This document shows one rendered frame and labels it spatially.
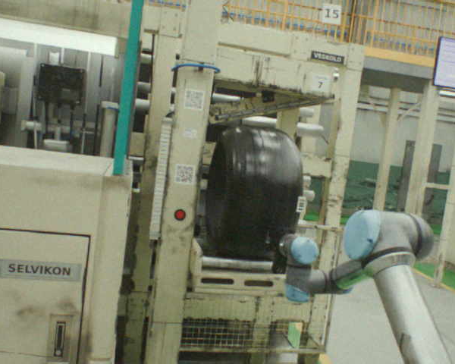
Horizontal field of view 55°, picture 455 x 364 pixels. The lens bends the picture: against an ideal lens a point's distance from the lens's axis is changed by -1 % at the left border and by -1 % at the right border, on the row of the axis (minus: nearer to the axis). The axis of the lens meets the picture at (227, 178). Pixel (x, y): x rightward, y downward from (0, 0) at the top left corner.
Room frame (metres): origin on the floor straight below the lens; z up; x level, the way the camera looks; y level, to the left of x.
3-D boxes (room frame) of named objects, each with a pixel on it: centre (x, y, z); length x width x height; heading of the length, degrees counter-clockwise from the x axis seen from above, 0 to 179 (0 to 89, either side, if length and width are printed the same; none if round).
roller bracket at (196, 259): (1.80, 0.11, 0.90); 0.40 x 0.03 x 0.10; 13
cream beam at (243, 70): (2.16, -0.12, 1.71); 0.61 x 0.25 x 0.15; 103
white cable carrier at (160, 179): (1.72, 0.26, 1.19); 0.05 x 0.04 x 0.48; 13
